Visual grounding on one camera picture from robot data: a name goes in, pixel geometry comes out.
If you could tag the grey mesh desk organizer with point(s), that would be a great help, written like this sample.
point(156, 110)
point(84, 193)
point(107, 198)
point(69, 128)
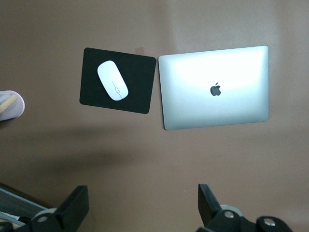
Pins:
point(17, 205)

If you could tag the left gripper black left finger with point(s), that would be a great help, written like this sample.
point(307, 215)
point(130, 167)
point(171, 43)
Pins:
point(74, 205)

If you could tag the black mouse pad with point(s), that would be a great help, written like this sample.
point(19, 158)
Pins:
point(137, 96)

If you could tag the beige pen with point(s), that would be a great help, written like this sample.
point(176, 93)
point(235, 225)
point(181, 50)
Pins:
point(8, 102)

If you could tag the white computer mouse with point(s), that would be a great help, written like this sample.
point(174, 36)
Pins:
point(112, 81)

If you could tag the silver laptop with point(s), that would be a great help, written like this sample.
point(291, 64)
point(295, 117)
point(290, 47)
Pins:
point(214, 89)

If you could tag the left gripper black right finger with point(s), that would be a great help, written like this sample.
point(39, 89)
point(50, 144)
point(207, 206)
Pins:
point(208, 205)

